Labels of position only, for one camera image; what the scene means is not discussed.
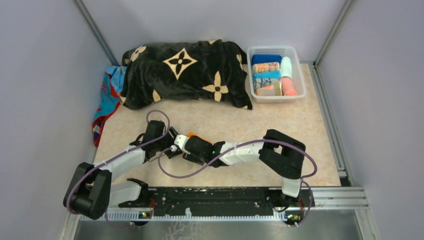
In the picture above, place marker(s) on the white plastic basket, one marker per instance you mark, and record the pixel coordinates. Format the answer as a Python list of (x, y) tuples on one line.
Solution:
[(298, 78)]

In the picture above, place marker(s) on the grey patterned rolled towel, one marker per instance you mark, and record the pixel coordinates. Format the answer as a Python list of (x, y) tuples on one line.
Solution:
[(264, 82)]

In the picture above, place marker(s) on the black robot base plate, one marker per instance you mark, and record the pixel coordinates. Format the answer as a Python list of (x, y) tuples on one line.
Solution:
[(217, 201)]

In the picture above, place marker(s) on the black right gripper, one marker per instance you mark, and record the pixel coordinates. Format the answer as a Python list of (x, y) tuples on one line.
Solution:
[(189, 155)]

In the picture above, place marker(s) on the pink panda towel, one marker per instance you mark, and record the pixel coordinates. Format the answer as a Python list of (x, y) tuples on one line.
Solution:
[(287, 86)]

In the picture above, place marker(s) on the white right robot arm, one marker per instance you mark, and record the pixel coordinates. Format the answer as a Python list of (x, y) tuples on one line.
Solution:
[(280, 152)]

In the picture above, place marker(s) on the dark blue rolled towel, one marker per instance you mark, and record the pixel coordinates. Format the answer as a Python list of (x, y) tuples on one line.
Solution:
[(265, 58)]

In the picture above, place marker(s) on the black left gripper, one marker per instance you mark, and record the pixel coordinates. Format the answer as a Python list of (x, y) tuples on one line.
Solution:
[(167, 134)]

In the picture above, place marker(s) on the orange green rolled towel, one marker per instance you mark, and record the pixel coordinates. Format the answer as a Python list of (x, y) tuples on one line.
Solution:
[(272, 90)]

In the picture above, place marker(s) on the white slotted cable duct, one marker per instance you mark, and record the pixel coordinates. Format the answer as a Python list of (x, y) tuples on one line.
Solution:
[(136, 216)]

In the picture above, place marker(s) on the light blue rolled towel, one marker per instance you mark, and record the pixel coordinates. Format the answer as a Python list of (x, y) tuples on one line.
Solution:
[(267, 74)]

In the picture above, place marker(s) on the black floral blanket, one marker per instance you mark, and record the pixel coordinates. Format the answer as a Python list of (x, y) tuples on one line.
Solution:
[(204, 70)]

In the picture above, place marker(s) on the mint white rolled towel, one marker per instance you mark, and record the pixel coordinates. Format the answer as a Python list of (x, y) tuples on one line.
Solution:
[(286, 68)]

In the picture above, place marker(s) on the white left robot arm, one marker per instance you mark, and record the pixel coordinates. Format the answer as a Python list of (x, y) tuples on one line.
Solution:
[(91, 190)]

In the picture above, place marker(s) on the red blue patterned towel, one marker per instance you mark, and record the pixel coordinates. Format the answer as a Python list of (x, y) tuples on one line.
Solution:
[(111, 86)]

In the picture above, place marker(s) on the beige orange rolled towel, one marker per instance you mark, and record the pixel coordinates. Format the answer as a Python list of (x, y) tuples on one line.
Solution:
[(265, 67)]

